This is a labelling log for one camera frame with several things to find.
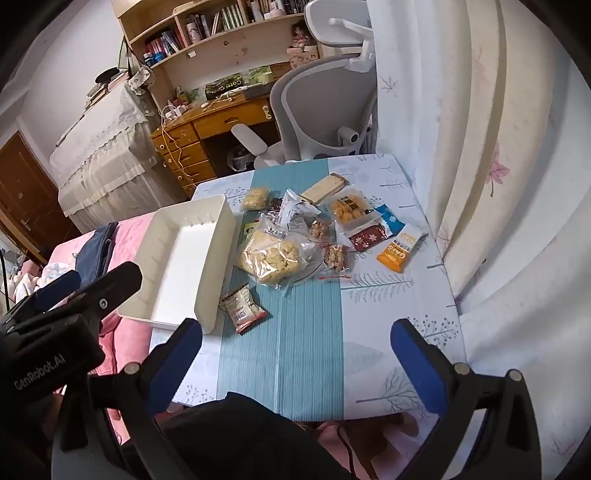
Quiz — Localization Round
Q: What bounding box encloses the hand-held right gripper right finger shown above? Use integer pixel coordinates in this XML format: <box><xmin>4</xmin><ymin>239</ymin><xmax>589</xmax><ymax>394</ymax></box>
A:
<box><xmin>390</xmin><ymin>318</ymin><xmax>543</xmax><ymax>480</ymax></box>

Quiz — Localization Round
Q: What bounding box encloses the row of books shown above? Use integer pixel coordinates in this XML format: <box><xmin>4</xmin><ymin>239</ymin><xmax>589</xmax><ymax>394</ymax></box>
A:
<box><xmin>143</xmin><ymin>0</ymin><xmax>319</xmax><ymax>58</ymax></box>

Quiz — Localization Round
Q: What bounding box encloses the large clear bread bag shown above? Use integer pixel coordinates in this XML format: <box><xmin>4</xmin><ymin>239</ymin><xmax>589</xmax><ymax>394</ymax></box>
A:
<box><xmin>238</xmin><ymin>215</ymin><xmax>324</xmax><ymax>289</ymax></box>

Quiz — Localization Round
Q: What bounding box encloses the pink blanket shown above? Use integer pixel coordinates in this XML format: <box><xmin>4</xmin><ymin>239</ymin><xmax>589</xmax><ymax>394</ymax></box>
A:
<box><xmin>9</xmin><ymin>215</ymin><xmax>155</xmax><ymax>439</ymax></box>

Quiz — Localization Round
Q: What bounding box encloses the wooden bookshelf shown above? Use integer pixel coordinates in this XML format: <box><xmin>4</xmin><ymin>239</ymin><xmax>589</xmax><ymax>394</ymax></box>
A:
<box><xmin>112</xmin><ymin>0</ymin><xmax>324</xmax><ymax>100</ymax></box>

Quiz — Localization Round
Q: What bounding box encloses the wooden desk with drawers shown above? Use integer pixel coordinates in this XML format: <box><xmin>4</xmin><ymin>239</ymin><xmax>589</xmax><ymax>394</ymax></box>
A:
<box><xmin>151</xmin><ymin>95</ymin><xmax>278</xmax><ymax>199</ymax></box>

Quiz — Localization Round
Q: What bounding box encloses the black cable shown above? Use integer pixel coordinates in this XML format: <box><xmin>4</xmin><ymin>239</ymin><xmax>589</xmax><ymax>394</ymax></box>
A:
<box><xmin>0</xmin><ymin>249</ymin><xmax>12</xmax><ymax>310</ymax></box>

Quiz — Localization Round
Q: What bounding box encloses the dark blue clothing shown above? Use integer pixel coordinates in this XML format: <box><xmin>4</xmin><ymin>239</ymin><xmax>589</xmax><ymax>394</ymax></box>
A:
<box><xmin>74</xmin><ymin>222</ymin><xmax>118</xmax><ymax>282</ymax></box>

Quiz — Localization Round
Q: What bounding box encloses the clear bag of tan cookies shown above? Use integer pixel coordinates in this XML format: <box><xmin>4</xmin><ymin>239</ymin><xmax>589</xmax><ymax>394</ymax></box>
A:
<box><xmin>240</xmin><ymin>186</ymin><xmax>271</xmax><ymax>212</ymax></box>

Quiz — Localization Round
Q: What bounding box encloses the orange and white bar packet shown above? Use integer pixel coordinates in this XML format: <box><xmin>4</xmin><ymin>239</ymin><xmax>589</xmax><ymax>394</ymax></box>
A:
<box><xmin>376</xmin><ymin>224</ymin><xmax>429</xmax><ymax>274</ymax></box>

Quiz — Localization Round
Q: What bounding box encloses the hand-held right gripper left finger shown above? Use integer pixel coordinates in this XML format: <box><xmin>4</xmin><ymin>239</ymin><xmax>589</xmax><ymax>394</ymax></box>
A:
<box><xmin>51</xmin><ymin>318</ymin><xmax>204</xmax><ymax>480</ymax></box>

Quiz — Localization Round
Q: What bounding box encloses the white charging cable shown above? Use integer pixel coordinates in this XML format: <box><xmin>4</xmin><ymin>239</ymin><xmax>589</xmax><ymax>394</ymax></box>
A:
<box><xmin>159</xmin><ymin>104</ymin><xmax>195</xmax><ymax>185</ymax></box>

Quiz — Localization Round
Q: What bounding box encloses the white waste bin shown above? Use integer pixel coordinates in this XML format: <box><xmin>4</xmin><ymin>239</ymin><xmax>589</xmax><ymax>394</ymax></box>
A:
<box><xmin>228</xmin><ymin>145</ymin><xmax>254</xmax><ymax>174</ymax></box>

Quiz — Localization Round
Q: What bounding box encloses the white tree print tablecloth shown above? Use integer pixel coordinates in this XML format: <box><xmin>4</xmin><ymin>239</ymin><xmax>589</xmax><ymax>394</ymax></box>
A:
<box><xmin>152</xmin><ymin>154</ymin><xmax>467</xmax><ymax>422</ymax></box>

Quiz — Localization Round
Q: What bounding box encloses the dark cloth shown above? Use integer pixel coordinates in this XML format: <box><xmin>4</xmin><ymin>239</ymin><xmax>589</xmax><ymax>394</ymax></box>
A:
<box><xmin>157</xmin><ymin>392</ymin><xmax>352</xmax><ymax>480</ymax></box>

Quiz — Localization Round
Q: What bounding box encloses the dark printed snack bag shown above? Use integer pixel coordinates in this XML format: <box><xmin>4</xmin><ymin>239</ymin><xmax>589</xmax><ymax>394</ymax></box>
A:
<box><xmin>203</xmin><ymin>76</ymin><xmax>245</xmax><ymax>100</ymax></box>

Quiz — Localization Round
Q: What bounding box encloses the small doll figure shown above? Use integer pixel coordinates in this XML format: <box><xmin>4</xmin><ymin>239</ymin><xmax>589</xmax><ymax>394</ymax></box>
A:
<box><xmin>288</xmin><ymin>23</ymin><xmax>315</xmax><ymax>51</ymax></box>

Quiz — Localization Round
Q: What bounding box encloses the grey office chair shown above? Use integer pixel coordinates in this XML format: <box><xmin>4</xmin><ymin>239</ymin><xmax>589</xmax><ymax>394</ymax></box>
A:
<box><xmin>231</xmin><ymin>0</ymin><xmax>379</xmax><ymax>169</ymax></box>

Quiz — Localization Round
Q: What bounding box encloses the clear nut bar packet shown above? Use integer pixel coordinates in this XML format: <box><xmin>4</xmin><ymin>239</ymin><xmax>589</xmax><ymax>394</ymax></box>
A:
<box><xmin>308</xmin><ymin>219</ymin><xmax>334</xmax><ymax>241</ymax></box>
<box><xmin>318</xmin><ymin>243</ymin><xmax>352</xmax><ymax>281</ymax></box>

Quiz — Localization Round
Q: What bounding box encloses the white plastic storage box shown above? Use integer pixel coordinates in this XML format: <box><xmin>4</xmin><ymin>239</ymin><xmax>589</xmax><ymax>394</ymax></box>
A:
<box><xmin>117</xmin><ymin>195</ymin><xmax>238</xmax><ymax>335</ymax></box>

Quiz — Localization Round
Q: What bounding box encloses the beige wafer bar packet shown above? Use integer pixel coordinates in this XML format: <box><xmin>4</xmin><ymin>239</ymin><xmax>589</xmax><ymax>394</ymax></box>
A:
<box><xmin>299</xmin><ymin>173</ymin><xmax>349</xmax><ymax>204</ymax></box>

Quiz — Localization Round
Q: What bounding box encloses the lace cloth covered piano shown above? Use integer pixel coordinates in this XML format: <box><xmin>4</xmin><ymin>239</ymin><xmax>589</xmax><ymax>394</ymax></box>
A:
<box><xmin>48</xmin><ymin>85</ymin><xmax>167</xmax><ymax>232</ymax></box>

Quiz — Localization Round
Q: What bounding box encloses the white floral curtain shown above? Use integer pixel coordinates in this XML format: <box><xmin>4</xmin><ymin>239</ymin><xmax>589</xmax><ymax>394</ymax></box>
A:
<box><xmin>365</xmin><ymin>0</ymin><xmax>591</xmax><ymax>462</ymax></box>

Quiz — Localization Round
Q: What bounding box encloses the dark red snack packet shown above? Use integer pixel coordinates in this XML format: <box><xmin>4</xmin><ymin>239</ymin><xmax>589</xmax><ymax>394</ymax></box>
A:
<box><xmin>348</xmin><ymin>223</ymin><xmax>391</xmax><ymax>252</ymax></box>

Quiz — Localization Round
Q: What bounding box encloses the silver white snack packet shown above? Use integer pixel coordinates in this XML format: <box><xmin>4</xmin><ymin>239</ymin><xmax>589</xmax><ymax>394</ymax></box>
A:
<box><xmin>277</xmin><ymin>189</ymin><xmax>320</xmax><ymax>234</ymax></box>

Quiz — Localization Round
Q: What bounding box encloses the floral fabric bag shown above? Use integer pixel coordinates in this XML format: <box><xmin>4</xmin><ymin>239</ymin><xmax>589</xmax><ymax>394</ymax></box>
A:
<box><xmin>126</xmin><ymin>65</ymin><xmax>158</xmax><ymax>95</ymax></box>

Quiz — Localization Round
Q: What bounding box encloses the packaged bread loaf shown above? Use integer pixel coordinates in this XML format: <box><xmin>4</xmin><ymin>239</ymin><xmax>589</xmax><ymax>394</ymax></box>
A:
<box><xmin>330</xmin><ymin>187</ymin><xmax>384</xmax><ymax>229</ymax></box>

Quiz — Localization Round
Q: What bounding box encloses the red and white snack packet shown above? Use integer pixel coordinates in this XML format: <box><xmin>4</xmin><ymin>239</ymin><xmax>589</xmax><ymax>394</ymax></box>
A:
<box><xmin>218</xmin><ymin>284</ymin><xmax>269</xmax><ymax>334</ymax></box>

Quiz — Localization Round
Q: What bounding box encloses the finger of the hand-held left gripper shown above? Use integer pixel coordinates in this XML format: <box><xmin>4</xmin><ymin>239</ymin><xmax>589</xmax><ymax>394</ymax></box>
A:
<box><xmin>28</xmin><ymin>270</ymin><xmax>83</xmax><ymax>315</ymax></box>
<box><xmin>60</xmin><ymin>261</ymin><xmax>144</xmax><ymax>342</ymax></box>

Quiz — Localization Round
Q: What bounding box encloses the brown wooden door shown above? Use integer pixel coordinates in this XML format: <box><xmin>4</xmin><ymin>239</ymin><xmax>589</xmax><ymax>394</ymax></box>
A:
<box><xmin>0</xmin><ymin>130</ymin><xmax>81</xmax><ymax>264</ymax></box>

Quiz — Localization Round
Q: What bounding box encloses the blue and white snack packet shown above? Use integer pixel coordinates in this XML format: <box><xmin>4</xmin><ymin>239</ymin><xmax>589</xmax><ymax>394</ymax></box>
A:
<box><xmin>374</xmin><ymin>204</ymin><xmax>406</xmax><ymax>237</ymax></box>

